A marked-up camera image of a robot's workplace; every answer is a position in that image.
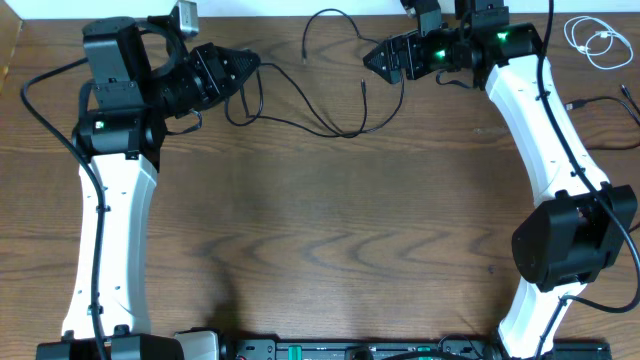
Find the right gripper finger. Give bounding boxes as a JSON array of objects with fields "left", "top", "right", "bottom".
[
  {"left": 363, "top": 52, "right": 402, "bottom": 84},
  {"left": 363, "top": 37, "right": 400, "bottom": 63}
]

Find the white usb cable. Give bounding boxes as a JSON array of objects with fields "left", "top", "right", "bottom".
[{"left": 563, "top": 14, "right": 635, "bottom": 71}]

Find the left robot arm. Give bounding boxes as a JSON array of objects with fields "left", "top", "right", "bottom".
[{"left": 36, "top": 15, "right": 260, "bottom": 359}]

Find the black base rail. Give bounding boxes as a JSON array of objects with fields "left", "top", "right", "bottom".
[{"left": 219, "top": 338, "right": 614, "bottom": 360}]

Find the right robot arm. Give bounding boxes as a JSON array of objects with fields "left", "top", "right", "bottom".
[{"left": 363, "top": 1, "right": 638, "bottom": 359}]

